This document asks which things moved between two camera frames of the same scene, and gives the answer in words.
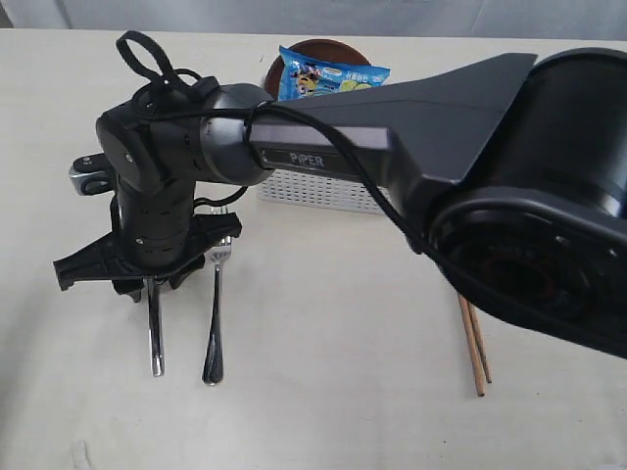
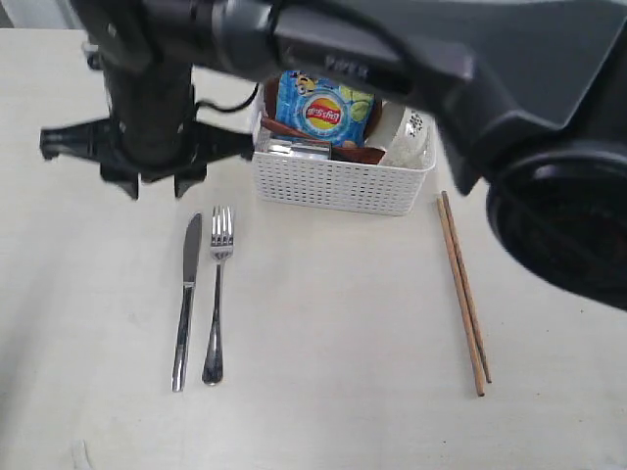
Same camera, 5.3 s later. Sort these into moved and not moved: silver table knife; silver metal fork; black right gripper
Moved: silver table knife; black right gripper
Not moved: silver metal fork
